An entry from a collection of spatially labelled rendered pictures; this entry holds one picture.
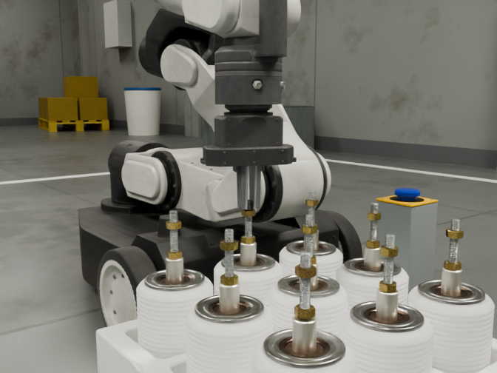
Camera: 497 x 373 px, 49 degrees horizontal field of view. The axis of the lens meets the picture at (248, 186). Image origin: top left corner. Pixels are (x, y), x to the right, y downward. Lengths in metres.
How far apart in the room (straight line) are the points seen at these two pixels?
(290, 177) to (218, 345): 0.49
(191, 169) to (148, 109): 5.51
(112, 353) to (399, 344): 0.35
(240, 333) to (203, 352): 0.05
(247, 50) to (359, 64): 3.99
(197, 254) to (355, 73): 3.76
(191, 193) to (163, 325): 0.60
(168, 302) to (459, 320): 0.33
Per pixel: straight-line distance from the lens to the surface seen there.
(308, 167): 1.03
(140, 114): 6.72
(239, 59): 0.69
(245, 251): 0.75
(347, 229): 1.32
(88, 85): 8.40
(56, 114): 7.75
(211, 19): 0.70
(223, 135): 0.70
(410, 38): 4.38
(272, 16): 0.68
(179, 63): 1.19
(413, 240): 0.90
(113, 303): 1.12
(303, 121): 4.73
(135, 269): 1.00
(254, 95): 0.69
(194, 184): 1.22
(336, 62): 4.83
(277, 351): 0.51
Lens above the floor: 0.48
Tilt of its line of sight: 9 degrees down
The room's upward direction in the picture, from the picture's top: straight up
